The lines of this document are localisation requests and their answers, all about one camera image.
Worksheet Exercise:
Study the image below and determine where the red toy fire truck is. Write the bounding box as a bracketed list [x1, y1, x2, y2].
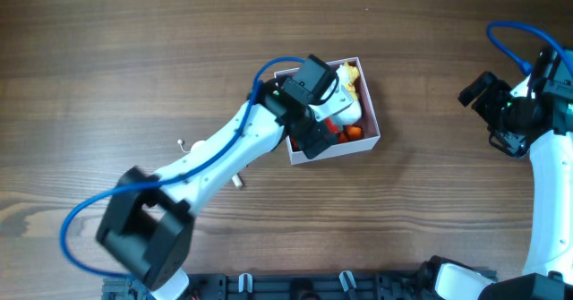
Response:
[324, 118, 340, 134]

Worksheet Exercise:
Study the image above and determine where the white plush duck yellow bag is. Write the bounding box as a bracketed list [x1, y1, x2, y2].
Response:
[331, 62, 363, 143]

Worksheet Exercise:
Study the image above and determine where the yellow mouse rattle drum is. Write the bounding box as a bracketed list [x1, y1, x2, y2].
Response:
[231, 175, 244, 189]

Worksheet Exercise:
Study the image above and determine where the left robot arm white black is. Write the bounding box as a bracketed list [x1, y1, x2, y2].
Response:
[96, 55, 339, 299]

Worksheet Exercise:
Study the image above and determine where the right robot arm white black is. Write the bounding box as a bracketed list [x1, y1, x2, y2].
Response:
[414, 47, 572, 299]

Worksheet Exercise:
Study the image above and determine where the white box pink inside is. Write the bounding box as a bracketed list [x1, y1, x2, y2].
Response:
[286, 57, 381, 165]

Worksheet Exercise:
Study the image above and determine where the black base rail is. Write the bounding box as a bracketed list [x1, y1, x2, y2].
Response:
[102, 268, 498, 300]

